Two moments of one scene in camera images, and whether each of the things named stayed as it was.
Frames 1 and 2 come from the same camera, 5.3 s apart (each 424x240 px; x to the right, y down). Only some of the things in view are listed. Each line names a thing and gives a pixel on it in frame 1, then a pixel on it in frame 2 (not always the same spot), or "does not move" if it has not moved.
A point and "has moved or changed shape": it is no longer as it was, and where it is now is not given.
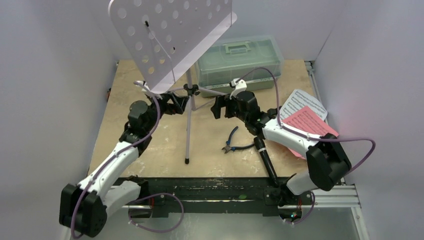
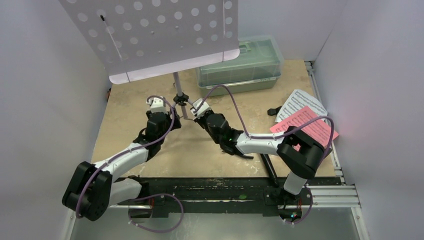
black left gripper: (177, 105) to (169, 121)
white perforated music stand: (165, 37) has moved or changed shape
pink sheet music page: (307, 120) does not move
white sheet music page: (297, 100) does not move
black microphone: (260, 143) does not move
